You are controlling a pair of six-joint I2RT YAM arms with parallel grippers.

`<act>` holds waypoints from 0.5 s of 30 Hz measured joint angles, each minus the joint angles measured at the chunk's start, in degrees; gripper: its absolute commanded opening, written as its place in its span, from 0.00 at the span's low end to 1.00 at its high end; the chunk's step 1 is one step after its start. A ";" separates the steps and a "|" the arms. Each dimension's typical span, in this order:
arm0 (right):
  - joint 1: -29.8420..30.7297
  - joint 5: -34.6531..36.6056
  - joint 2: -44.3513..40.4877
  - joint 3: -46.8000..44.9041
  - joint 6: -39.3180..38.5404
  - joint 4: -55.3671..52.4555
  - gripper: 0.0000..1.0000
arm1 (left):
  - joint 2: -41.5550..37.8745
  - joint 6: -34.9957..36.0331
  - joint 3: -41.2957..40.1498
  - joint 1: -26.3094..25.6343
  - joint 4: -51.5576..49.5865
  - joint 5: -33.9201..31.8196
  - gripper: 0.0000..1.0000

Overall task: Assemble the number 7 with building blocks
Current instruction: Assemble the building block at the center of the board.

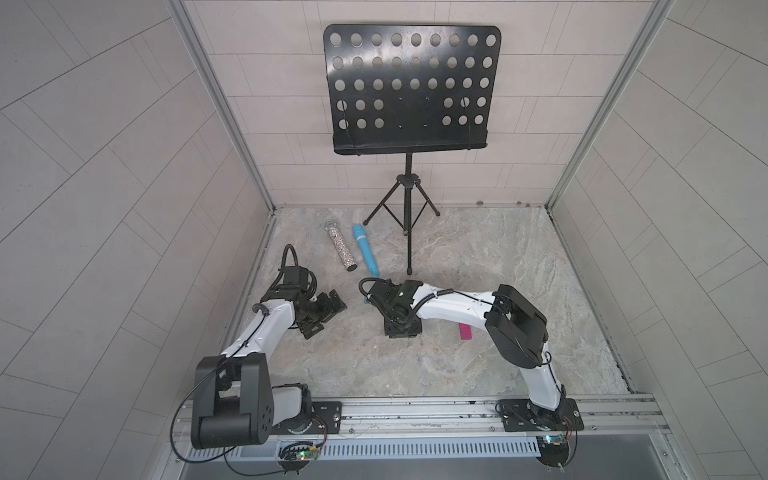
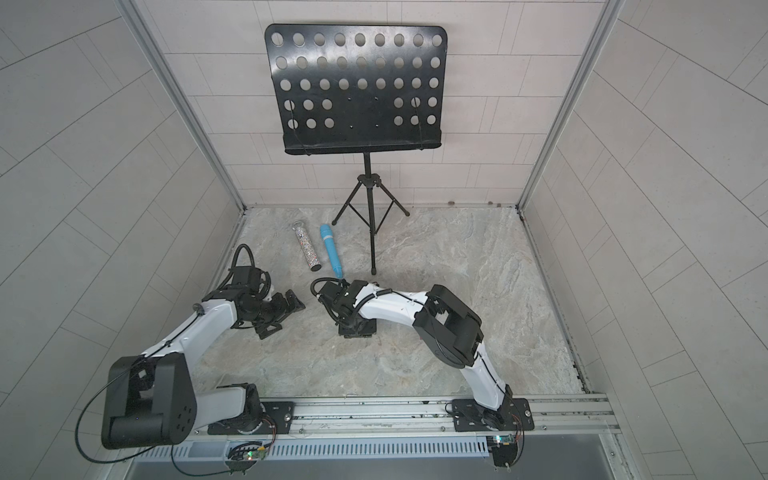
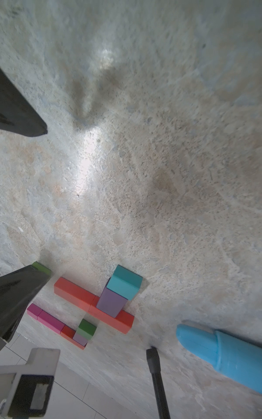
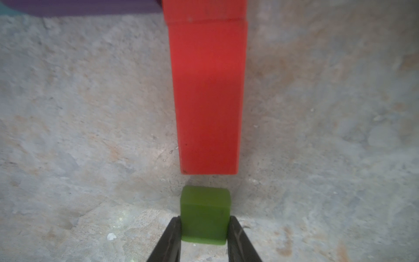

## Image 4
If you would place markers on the teal square block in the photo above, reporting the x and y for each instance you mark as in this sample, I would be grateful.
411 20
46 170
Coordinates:
6 11

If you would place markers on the dark purple block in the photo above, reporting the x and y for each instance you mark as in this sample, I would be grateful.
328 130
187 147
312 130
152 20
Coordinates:
53 8

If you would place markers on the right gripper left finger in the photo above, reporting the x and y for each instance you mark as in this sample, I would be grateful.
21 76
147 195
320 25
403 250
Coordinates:
168 248

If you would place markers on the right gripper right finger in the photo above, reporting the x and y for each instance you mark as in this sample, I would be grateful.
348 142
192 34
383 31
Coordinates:
240 249

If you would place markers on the red block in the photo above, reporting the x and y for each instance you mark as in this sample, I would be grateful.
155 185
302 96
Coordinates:
208 66
176 11

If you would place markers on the green block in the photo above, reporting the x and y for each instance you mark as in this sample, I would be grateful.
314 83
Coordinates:
205 215

